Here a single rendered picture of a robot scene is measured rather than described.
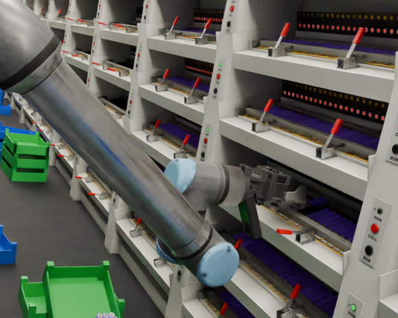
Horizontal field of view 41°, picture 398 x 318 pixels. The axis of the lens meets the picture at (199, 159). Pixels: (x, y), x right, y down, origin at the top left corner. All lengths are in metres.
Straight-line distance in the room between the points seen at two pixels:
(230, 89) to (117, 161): 0.71
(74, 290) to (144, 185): 0.93
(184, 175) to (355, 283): 0.39
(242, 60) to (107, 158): 0.70
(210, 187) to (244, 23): 0.58
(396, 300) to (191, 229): 0.39
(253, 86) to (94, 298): 0.84
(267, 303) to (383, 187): 0.47
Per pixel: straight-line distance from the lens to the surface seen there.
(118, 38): 2.51
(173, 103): 1.82
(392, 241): 1.00
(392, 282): 1.03
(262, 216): 1.32
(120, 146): 0.86
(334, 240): 1.17
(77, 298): 1.76
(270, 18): 1.57
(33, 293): 1.91
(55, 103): 0.82
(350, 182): 1.08
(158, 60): 2.17
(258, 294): 1.36
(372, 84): 1.07
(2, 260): 2.14
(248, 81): 1.55
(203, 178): 1.10
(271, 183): 1.20
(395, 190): 1.00
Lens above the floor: 0.90
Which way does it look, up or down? 11 degrees down
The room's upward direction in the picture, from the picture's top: 11 degrees clockwise
